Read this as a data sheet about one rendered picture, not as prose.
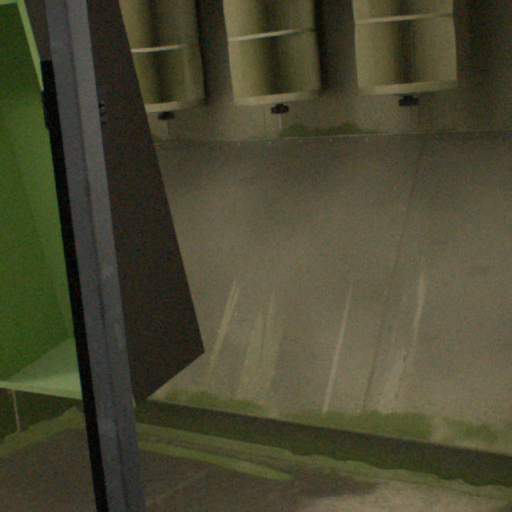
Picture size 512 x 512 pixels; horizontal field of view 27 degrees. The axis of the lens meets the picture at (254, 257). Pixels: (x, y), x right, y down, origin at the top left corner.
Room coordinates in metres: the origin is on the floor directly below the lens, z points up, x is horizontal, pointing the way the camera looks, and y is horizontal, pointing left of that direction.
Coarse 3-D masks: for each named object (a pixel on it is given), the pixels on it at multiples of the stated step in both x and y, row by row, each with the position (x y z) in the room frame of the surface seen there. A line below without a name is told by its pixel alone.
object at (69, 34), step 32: (64, 0) 1.75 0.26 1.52; (64, 32) 1.75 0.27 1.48; (64, 64) 1.76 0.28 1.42; (64, 96) 1.76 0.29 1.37; (96, 96) 1.78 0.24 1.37; (64, 128) 1.77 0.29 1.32; (96, 128) 1.78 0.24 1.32; (96, 160) 1.77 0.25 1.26; (96, 192) 1.76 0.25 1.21; (96, 224) 1.76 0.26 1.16; (96, 256) 1.75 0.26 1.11; (96, 288) 1.75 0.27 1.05; (96, 320) 1.76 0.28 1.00; (96, 352) 1.76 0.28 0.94; (96, 384) 1.77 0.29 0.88; (128, 384) 1.78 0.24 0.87; (96, 416) 1.78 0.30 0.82; (128, 416) 1.77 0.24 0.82; (128, 448) 1.76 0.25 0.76; (128, 480) 1.76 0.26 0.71
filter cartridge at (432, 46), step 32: (352, 0) 3.62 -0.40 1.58; (384, 0) 3.47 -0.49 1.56; (416, 0) 3.46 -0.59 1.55; (448, 0) 3.52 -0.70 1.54; (384, 32) 3.47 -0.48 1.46; (416, 32) 3.46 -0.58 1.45; (448, 32) 3.50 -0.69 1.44; (384, 64) 3.47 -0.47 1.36; (416, 64) 3.45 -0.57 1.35; (448, 64) 3.50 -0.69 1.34
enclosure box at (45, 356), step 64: (0, 0) 2.81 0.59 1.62; (0, 64) 3.39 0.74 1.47; (128, 64) 3.06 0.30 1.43; (0, 128) 3.43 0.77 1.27; (128, 128) 3.03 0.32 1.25; (0, 192) 3.41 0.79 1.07; (128, 192) 3.01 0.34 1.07; (0, 256) 3.38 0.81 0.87; (128, 256) 2.99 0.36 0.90; (0, 320) 3.35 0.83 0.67; (64, 320) 3.57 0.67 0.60; (128, 320) 2.96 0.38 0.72; (192, 320) 3.19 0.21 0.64; (0, 384) 3.29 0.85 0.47; (64, 384) 3.21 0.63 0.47
